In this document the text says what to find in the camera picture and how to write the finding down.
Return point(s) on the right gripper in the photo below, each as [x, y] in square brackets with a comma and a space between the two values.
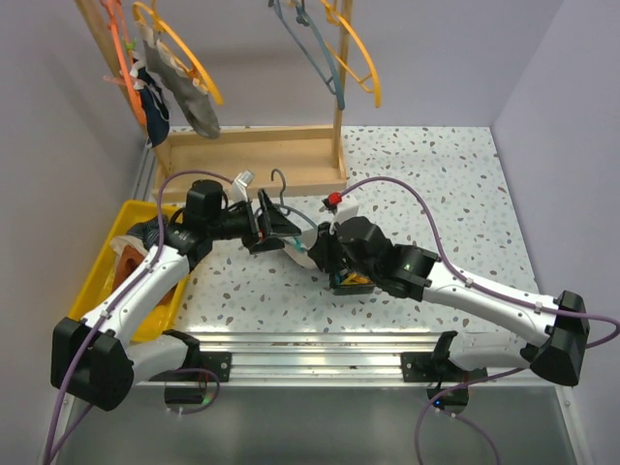
[322, 252]

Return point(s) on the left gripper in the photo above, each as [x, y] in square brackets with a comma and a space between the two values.
[254, 234]

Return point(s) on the teal hanger with grey underwear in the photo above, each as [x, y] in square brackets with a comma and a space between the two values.
[286, 209]

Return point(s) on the navy striped underwear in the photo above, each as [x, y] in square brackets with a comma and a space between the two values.
[147, 232]

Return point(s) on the rust orange underwear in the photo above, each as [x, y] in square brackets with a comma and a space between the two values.
[129, 259]

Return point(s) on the grey underwear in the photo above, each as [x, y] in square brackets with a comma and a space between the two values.
[191, 99]
[309, 238]

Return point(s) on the yellow plastic hanger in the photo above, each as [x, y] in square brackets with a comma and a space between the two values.
[351, 54]

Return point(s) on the blue-grey hanger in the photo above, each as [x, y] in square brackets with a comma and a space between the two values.
[329, 76]

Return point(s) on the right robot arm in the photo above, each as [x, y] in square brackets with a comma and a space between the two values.
[545, 334]

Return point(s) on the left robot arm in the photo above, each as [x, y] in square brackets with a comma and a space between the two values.
[94, 358]

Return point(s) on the wooden hanger rack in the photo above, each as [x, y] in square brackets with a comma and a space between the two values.
[311, 157]

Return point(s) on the navy underwear on orange hanger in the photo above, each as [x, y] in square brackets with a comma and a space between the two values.
[152, 101]

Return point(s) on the orange hanger on rack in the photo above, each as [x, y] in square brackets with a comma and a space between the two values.
[124, 48]

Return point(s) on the teal clothespin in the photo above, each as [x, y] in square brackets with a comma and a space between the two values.
[298, 245]

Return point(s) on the black clip box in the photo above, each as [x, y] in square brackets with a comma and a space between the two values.
[350, 283]

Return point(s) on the yellow plastic tray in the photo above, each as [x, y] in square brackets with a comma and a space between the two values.
[98, 283]

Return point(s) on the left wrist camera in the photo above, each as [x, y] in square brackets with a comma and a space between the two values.
[240, 186]

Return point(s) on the aluminium rail frame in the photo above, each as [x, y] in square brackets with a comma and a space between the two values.
[279, 357]

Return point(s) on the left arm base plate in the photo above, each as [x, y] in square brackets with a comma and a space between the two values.
[208, 368]

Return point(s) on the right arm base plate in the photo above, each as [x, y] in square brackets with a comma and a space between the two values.
[419, 367]

